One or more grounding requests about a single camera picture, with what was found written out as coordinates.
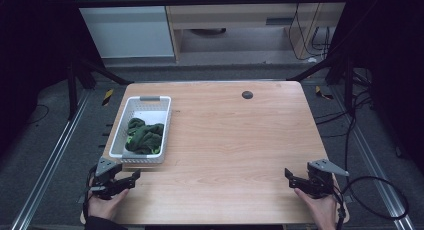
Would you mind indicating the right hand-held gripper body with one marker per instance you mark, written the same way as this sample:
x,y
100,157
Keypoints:
x,y
320,176

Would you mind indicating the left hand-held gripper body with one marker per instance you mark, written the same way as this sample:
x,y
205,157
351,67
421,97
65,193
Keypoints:
x,y
105,170

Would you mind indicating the person's left hand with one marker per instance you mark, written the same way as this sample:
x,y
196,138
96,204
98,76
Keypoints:
x,y
105,207

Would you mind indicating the person's right hand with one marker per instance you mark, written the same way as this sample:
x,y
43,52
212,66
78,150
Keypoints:
x,y
320,211

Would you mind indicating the dark green cloth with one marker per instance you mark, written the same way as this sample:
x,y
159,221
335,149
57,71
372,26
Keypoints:
x,y
145,138

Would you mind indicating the yellow black striped marker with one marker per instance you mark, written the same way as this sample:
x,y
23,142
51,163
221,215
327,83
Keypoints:
x,y
322,93
107,96

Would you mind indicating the white plastic basket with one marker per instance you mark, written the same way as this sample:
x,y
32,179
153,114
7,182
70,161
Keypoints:
x,y
148,105

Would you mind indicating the black metal stand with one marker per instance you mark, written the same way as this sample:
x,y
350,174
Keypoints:
x,y
348,86
72,90

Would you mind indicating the grey round table grommet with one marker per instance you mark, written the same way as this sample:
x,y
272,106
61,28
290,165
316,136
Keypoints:
x,y
247,95

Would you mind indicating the white cabinet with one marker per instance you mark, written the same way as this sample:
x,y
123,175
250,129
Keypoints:
x,y
126,33

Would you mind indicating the aluminium floor rail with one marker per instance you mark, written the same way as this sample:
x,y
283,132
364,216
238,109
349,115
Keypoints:
x,y
373,163
50,163

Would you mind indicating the black horizontal frame bar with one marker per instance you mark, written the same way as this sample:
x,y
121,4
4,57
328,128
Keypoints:
x,y
200,1

